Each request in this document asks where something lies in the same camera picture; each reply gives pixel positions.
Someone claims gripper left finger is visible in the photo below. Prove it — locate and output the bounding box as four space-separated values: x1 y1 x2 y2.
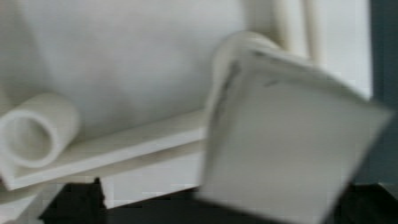
39 179 106 224

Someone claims white table leg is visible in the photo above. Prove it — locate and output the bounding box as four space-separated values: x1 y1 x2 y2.
197 32 392 224

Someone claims white front fence bar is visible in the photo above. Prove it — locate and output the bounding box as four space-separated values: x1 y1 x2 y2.
0 148 204 224

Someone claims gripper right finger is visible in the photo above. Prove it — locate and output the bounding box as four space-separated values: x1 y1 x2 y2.
334 184 398 224

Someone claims white right fence piece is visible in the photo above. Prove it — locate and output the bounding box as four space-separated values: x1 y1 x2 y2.
309 0 373 98

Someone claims white square table top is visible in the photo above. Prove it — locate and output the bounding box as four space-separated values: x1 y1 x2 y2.
0 0 325 193

